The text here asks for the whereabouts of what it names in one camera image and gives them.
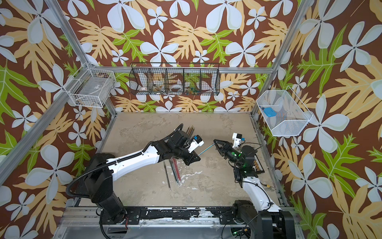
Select white wire basket left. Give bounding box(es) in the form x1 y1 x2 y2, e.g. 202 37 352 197
67 68 116 108

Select white wire basket right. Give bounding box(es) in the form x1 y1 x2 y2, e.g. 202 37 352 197
256 88 313 137

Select aluminium frame post back left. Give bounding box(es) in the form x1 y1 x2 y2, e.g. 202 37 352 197
46 1 117 117

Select bundle red green pencils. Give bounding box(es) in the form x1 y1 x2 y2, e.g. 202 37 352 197
169 157 182 187

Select white wire basket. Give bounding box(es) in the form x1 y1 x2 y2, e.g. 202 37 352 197
256 88 313 137
67 68 116 108

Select aluminium frame post back right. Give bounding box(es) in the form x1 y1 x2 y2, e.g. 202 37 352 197
250 0 314 116

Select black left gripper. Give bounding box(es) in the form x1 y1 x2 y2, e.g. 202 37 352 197
173 144 203 165

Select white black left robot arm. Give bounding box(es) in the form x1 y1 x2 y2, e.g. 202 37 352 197
66 124 204 224

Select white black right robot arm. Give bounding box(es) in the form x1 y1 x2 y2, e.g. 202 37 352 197
213 139 296 239

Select black pencil lying apart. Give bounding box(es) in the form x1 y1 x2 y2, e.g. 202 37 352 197
163 161 171 192

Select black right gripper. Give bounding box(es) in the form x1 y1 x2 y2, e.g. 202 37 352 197
214 140 244 170

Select aluminium frame post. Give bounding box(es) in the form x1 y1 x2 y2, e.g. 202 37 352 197
250 0 314 116
46 1 117 117

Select blue object in basket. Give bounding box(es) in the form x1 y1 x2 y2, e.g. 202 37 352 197
263 107 277 117

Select black wire basket back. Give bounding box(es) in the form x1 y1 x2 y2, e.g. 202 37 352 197
127 62 221 96

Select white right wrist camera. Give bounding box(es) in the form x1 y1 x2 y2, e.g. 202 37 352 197
232 133 245 148

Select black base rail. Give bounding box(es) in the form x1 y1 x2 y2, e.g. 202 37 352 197
98 206 239 225

